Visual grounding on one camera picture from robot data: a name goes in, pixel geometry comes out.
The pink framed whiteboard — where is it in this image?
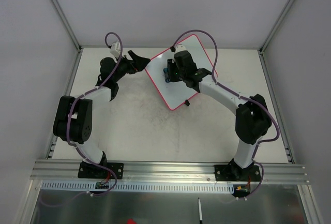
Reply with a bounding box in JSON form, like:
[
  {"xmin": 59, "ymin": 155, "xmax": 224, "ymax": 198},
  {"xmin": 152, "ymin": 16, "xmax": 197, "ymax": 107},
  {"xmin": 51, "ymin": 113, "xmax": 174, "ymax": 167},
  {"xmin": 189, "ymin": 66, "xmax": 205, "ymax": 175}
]
[{"xmin": 145, "ymin": 34, "xmax": 213, "ymax": 110}]

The right aluminium frame post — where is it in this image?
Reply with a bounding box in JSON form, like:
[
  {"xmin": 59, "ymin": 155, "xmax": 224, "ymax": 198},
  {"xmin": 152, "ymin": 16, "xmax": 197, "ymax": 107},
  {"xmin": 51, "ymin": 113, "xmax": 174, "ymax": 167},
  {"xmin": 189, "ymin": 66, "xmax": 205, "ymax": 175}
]
[{"xmin": 259, "ymin": 0, "xmax": 311, "ymax": 54}]

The blue whiteboard eraser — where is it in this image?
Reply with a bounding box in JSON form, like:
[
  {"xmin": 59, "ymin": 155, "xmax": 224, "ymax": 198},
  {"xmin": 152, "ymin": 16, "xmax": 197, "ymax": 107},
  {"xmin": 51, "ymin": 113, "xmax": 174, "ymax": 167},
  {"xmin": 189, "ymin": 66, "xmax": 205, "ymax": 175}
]
[{"xmin": 163, "ymin": 67, "xmax": 170, "ymax": 83}]

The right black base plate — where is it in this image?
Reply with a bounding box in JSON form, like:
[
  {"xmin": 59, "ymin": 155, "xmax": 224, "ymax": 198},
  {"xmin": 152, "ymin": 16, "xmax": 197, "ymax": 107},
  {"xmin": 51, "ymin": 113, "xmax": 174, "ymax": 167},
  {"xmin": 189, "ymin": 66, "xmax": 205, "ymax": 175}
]
[{"xmin": 214, "ymin": 164, "xmax": 261, "ymax": 182}]

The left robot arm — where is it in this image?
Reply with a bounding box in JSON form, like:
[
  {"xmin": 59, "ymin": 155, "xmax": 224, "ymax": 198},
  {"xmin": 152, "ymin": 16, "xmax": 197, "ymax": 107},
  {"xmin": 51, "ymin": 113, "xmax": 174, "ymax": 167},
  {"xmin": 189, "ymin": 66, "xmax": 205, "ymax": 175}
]
[{"xmin": 53, "ymin": 50, "xmax": 150, "ymax": 181}]

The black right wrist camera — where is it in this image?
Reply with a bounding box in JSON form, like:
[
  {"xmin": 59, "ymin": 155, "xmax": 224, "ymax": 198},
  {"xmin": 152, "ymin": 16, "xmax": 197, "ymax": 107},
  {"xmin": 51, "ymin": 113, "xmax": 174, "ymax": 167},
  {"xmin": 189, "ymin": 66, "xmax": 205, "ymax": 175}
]
[{"xmin": 170, "ymin": 44, "xmax": 198, "ymax": 78}]

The red object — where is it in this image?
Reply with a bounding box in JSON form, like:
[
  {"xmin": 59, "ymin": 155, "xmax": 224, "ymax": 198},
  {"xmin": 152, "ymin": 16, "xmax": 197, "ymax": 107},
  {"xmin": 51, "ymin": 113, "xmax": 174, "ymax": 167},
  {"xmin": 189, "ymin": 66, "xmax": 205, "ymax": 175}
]
[{"xmin": 127, "ymin": 218, "xmax": 137, "ymax": 224}]

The aluminium mounting rail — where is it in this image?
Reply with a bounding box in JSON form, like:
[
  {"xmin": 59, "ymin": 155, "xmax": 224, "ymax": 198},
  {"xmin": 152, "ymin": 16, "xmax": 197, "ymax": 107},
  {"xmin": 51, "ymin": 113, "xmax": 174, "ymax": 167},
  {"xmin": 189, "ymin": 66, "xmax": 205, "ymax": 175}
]
[{"xmin": 30, "ymin": 159, "xmax": 311, "ymax": 185}]

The left aluminium frame post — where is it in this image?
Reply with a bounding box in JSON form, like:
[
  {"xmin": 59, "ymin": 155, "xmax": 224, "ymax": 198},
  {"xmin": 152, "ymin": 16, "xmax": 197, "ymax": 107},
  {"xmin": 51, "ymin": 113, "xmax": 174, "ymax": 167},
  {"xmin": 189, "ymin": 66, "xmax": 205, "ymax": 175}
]
[{"xmin": 50, "ymin": 0, "xmax": 82, "ymax": 52}]

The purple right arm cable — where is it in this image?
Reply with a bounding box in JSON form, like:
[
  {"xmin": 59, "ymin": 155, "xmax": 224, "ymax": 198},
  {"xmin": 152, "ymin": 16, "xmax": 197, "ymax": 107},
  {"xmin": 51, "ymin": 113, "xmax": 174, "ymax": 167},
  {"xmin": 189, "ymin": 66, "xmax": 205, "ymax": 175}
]
[{"xmin": 170, "ymin": 29, "xmax": 281, "ymax": 201}]

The aluminium frame post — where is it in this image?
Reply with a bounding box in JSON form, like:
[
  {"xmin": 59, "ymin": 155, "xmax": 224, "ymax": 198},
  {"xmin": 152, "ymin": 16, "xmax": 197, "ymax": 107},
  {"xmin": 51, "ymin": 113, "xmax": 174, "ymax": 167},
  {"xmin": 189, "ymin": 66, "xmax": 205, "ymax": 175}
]
[
  {"xmin": 50, "ymin": 0, "xmax": 82, "ymax": 52},
  {"xmin": 259, "ymin": 0, "xmax": 311, "ymax": 54}
]

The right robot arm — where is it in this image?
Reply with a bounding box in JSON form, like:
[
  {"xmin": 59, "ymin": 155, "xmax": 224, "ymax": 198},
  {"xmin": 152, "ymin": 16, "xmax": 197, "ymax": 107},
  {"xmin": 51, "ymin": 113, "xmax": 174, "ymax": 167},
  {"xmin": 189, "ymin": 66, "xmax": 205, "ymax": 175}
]
[{"xmin": 163, "ymin": 59, "xmax": 272, "ymax": 181}]

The white slotted cable duct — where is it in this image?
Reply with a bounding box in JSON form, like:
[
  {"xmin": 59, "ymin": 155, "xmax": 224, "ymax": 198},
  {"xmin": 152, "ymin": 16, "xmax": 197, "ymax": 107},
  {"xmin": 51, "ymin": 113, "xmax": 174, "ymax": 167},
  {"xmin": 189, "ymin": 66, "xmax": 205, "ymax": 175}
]
[{"xmin": 41, "ymin": 181, "xmax": 234, "ymax": 194}]

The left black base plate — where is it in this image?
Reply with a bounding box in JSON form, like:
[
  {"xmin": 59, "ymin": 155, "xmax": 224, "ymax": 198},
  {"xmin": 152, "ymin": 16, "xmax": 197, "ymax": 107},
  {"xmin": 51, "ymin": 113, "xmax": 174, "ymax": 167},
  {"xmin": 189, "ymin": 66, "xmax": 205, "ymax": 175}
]
[{"xmin": 78, "ymin": 162, "xmax": 124, "ymax": 180}]

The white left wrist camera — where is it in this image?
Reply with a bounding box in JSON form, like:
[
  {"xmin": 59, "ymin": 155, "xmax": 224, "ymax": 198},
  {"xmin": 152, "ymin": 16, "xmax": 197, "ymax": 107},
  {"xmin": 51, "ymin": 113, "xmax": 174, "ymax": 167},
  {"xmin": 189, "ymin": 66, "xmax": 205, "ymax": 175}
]
[{"xmin": 110, "ymin": 41, "xmax": 121, "ymax": 59}]

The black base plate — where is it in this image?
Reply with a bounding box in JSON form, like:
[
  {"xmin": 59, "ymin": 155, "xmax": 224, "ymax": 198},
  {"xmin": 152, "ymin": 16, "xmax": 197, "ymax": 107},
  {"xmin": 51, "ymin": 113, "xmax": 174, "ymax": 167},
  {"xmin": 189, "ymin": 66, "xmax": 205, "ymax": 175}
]
[
  {"xmin": 78, "ymin": 162, "xmax": 124, "ymax": 180},
  {"xmin": 214, "ymin": 164, "xmax": 261, "ymax": 182}
]

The white marker pen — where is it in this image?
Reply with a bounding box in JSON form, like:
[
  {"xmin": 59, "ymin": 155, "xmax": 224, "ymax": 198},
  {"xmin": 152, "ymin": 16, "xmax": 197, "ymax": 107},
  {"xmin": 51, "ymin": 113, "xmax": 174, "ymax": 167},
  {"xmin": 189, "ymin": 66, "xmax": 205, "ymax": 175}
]
[{"xmin": 198, "ymin": 198, "xmax": 203, "ymax": 224}]

